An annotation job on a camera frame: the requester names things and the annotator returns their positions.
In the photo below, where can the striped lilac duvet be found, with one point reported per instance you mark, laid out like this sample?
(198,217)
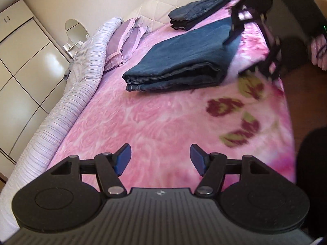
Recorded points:
(63,112)

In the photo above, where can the black folded jeans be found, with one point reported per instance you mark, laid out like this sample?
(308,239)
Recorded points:
(184,25)

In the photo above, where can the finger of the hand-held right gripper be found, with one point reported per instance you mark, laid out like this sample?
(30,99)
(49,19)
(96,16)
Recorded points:
(275,63)
(235,28)

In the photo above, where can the glossy cream wardrobe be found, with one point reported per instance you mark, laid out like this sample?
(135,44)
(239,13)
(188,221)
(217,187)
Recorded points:
(28,66)

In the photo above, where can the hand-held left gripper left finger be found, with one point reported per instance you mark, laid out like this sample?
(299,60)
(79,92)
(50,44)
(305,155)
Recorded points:
(123,159)

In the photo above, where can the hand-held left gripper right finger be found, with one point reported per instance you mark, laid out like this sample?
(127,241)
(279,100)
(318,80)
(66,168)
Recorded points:
(198,159)

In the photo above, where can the pink floral blanket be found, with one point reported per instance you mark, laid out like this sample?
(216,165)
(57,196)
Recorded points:
(153,122)

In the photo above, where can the oval table mirror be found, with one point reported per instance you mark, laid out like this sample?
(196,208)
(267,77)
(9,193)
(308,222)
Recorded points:
(76,29)

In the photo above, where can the purple pillow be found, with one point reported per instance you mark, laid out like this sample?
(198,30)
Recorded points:
(120,43)
(139,34)

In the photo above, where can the blue denim jeans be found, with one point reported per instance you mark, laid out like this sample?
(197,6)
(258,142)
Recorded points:
(184,56)

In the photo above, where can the grey-blue folded jeans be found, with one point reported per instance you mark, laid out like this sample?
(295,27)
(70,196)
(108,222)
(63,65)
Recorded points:
(199,6)

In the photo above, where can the cream quilted headboard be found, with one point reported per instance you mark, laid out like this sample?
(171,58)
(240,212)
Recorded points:
(166,0)

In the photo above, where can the person's dark trouser leg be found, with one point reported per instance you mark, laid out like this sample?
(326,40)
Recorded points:
(313,178)

